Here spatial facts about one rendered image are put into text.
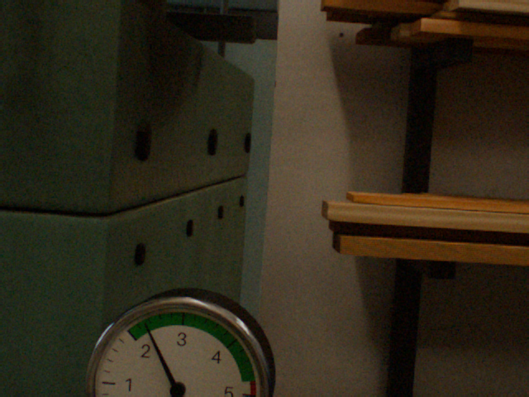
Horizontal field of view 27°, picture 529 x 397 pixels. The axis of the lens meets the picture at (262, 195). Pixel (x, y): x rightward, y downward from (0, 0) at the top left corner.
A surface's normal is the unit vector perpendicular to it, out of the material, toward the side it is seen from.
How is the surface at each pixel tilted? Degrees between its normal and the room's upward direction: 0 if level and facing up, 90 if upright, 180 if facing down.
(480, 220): 89
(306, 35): 90
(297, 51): 90
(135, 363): 90
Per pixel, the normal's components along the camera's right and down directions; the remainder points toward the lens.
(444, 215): 0.06, 0.04
